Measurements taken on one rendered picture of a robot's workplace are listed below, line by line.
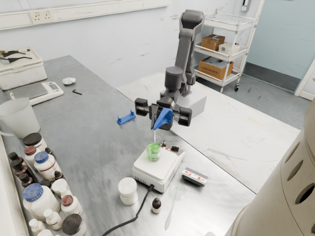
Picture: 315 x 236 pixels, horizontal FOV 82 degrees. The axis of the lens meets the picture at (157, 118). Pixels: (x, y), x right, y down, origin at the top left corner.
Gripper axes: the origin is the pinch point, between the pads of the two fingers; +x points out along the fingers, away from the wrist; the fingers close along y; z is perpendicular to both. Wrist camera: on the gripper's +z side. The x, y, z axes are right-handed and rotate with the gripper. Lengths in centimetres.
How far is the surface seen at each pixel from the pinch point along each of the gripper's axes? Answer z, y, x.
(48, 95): 23, 78, -25
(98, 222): 25.6, 10.7, 23.9
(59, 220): 21.9, 20.4, 28.4
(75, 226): 19.8, 13.7, 28.4
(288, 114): 117, -114, -200
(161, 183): 19.2, -4.5, 8.0
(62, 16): -6, 113, -89
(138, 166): 16.9, 4.5, 6.0
